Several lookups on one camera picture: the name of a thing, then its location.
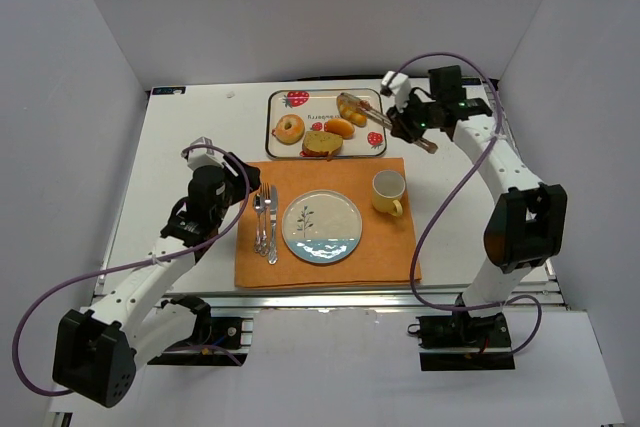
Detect metal serving tongs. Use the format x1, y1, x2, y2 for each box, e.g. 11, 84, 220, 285
358, 99, 438, 154

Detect glossy orange bun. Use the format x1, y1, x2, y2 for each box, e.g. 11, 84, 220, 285
324, 118, 355, 139

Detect sliced loaf cake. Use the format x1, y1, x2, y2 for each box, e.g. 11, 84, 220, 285
302, 131, 344, 159

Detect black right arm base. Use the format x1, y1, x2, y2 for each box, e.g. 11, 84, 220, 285
407, 313, 515, 372

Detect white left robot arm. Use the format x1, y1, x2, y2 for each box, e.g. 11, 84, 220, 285
53, 150, 260, 408

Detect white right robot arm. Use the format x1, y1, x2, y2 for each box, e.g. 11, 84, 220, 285
381, 65, 568, 328

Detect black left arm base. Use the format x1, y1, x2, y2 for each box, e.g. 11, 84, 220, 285
148, 295, 249, 367

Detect striped bread roll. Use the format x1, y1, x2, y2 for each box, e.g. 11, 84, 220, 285
336, 92, 367, 127

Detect silver spoon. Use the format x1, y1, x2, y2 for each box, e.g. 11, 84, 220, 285
253, 193, 263, 253

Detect yellow mug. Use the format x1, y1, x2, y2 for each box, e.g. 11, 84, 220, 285
372, 170, 406, 217

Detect right corner label sticker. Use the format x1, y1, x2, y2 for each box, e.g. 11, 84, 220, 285
462, 77, 482, 86

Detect corner label sticker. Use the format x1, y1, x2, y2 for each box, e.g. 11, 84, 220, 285
462, 77, 482, 86
151, 86, 186, 96

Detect silver fork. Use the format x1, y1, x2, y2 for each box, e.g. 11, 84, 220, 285
259, 183, 270, 256

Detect silver table knife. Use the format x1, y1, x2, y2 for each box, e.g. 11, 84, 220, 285
268, 185, 278, 265

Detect sugared donut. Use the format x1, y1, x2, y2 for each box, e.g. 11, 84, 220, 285
272, 114, 306, 145

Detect white strawberry tray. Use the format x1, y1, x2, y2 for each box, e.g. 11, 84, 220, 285
264, 88, 387, 160

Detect left corner label sticker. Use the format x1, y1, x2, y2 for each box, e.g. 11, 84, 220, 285
151, 86, 186, 96

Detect white blue ceramic plate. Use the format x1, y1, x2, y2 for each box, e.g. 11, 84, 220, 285
281, 190, 363, 265

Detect orange cloth placemat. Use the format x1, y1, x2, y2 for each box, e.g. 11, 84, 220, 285
234, 158, 416, 289

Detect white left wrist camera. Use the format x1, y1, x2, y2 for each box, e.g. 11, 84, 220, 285
181, 137, 222, 172

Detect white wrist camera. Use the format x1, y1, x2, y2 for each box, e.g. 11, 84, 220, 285
380, 71, 412, 113
181, 137, 222, 172

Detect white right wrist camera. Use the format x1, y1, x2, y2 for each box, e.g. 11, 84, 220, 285
380, 71, 412, 113

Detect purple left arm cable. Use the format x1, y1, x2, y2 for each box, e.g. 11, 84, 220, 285
11, 144, 251, 397

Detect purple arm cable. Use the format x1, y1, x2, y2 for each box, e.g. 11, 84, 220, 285
11, 144, 251, 397
389, 51, 544, 358

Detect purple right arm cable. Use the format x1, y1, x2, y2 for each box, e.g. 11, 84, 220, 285
389, 51, 544, 358

